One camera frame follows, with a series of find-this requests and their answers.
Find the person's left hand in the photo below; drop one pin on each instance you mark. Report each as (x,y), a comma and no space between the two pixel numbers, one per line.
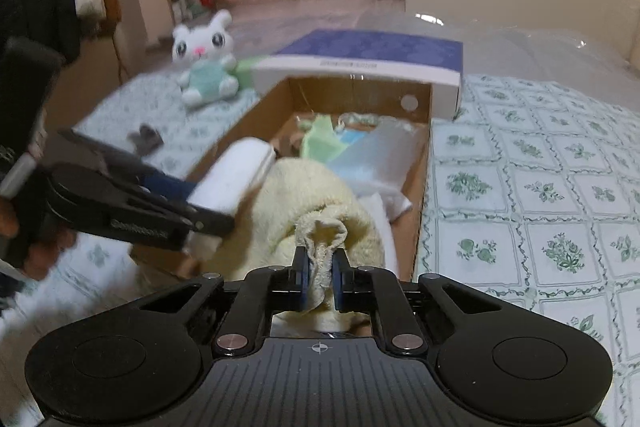
(52,252)

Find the white cloth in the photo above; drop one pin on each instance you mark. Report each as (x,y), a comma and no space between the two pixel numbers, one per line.
(385,204)

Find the clear plastic sheet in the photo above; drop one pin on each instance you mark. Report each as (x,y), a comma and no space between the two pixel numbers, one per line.
(525,47)

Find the light green box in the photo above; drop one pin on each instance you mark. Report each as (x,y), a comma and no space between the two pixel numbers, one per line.
(250,69)

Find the white towel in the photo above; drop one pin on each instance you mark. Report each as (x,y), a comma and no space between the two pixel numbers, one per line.
(235,172)

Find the light blue cloth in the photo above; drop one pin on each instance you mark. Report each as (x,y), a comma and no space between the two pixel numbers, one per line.
(352,154)

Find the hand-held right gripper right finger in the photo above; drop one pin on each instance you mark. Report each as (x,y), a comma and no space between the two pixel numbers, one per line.
(341,279)

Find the cream terry towel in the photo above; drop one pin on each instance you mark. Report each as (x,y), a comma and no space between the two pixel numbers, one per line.
(310,192)

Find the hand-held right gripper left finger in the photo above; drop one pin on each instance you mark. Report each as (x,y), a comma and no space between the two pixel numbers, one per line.
(299,279)

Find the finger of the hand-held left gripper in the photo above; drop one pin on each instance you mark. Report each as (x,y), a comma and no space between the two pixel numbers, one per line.
(165,187)
(125,212)

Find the white plush bunny toy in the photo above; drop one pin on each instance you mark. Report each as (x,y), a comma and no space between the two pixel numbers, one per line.
(205,72)

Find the dark brown scrunchie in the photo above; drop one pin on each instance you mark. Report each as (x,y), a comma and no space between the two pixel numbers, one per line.
(146,139)

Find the cardboard box with blue lid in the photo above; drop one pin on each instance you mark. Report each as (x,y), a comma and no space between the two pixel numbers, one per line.
(420,217)

